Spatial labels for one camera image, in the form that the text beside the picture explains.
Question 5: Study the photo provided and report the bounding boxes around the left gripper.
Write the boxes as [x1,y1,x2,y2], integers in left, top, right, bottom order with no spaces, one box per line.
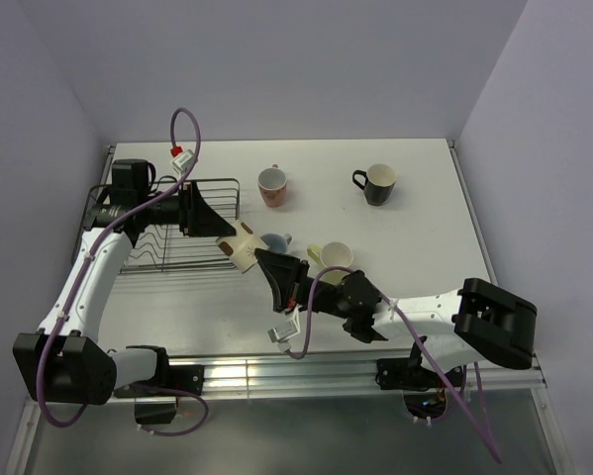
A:
[139,181,236,238]

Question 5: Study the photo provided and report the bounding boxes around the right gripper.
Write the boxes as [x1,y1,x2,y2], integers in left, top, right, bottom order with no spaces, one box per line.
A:
[255,246,350,318]

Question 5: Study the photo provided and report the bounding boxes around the pale yellow mug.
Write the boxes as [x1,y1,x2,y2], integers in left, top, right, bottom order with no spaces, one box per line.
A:
[307,241,354,285]

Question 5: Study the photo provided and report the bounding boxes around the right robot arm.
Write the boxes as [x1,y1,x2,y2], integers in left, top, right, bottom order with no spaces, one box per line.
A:
[254,249,538,390]

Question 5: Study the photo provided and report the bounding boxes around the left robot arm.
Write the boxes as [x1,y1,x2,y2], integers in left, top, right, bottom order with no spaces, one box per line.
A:
[13,159,236,405]

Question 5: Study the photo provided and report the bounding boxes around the light blue mug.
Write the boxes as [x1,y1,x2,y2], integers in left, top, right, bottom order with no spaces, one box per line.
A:
[261,233,292,254]

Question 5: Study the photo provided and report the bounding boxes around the pink patterned mug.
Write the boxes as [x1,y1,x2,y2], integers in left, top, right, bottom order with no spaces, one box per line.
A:
[257,164,287,208]

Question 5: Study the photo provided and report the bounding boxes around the black mug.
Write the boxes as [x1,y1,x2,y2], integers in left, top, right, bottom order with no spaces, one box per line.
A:
[351,164,397,207]

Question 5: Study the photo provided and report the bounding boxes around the wire dish rack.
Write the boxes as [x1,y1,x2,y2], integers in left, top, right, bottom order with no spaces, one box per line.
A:
[71,178,242,276]

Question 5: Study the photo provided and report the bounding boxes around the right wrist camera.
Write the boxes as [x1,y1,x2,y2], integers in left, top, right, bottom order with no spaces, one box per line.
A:
[267,315,301,353]

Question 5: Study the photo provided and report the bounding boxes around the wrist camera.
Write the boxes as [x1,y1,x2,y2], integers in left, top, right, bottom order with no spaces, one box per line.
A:
[170,145,197,175]
[267,315,301,353]

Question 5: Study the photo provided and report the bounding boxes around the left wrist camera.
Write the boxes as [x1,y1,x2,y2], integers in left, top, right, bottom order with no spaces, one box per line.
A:
[170,145,197,175]

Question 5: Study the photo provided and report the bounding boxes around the aluminium mounting rail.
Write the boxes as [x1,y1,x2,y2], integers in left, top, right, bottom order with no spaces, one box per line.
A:
[166,345,547,405]

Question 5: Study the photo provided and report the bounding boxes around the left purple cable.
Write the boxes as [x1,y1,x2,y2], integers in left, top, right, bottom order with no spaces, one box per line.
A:
[37,107,211,437]

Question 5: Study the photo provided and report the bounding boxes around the purple cable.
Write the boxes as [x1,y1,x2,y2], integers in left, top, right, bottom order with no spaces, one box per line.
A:
[37,107,211,437]
[280,266,504,465]

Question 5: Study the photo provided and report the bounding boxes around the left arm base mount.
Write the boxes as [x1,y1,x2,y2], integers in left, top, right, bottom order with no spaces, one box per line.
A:
[113,346,205,428]

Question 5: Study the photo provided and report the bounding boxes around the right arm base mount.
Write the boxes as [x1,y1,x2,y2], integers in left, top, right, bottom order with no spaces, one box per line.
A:
[375,343,445,392]

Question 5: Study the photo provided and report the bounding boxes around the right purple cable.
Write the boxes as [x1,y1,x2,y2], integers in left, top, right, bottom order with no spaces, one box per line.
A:
[280,266,504,465]

